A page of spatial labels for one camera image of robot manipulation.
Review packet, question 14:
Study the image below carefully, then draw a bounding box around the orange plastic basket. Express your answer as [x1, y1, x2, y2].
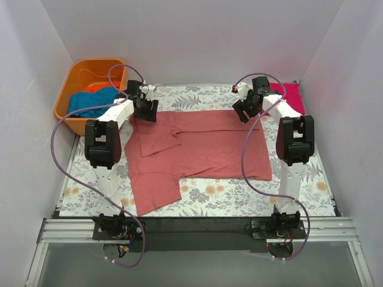
[54, 58, 128, 136]

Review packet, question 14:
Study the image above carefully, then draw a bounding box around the dusty pink t shirt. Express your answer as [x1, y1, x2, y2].
[124, 110, 272, 215]

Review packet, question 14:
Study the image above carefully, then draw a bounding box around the aluminium frame rail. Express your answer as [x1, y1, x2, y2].
[25, 218, 102, 287]

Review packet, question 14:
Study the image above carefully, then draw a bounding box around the folded magenta t shirt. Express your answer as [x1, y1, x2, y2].
[262, 83, 306, 121]

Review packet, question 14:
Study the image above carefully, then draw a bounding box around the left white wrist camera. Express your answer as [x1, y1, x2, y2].
[141, 84, 156, 102]

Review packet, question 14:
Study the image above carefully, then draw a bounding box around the orange t shirt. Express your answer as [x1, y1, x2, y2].
[81, 81, 121, 93]

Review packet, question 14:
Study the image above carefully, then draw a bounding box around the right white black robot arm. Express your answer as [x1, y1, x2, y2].
[232, 73, 315, 241]

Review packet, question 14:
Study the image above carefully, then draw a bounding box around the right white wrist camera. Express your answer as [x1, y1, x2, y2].
[232, 82, 250, 101]

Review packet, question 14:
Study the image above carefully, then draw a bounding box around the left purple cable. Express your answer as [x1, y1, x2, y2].
[50, 64, 147, 267]

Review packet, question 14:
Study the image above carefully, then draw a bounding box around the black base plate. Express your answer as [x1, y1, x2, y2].
[92, 215, 306, 256]

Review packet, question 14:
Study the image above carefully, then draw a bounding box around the blue t shirt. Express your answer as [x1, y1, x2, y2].
[68, 87, 118, 118]

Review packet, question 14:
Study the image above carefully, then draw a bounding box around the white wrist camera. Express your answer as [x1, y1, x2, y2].
[141, 84, 156, 102]
[232, 82, 250, 101]

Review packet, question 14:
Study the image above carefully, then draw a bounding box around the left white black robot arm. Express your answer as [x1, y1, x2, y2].
[84, 80, 159, 239]

